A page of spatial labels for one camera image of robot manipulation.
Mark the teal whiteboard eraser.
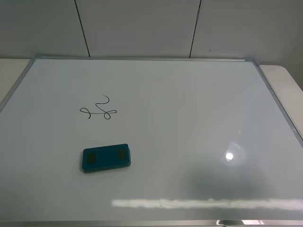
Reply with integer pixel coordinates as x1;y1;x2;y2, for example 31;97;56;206
81;144;131;173

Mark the white whiteboard with aluminium frame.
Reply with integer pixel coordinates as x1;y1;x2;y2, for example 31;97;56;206
0;57;303;227

